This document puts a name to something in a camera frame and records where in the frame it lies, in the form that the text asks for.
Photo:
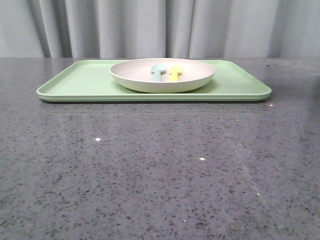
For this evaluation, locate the yellow plastic fork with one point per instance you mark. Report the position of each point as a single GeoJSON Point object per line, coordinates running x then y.
{"type": "Point", "coordinates": [175, 72]}

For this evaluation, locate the white round plate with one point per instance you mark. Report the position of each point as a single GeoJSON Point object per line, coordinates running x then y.
{"type": "Point", "coordinates": [136, 75]}

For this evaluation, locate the pale blue plastic spoon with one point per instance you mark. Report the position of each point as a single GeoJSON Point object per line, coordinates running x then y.
{"type": "Point", "coordinates": [157, 70]}

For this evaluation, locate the light green plastic tray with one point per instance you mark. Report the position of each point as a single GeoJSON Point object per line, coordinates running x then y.
{"type": "Point", "coordinates": [91, 81]}

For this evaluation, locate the grey pleated curtain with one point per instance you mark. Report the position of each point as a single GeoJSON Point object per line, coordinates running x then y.
{"type": "Point", "coordinates": [190, 29]}

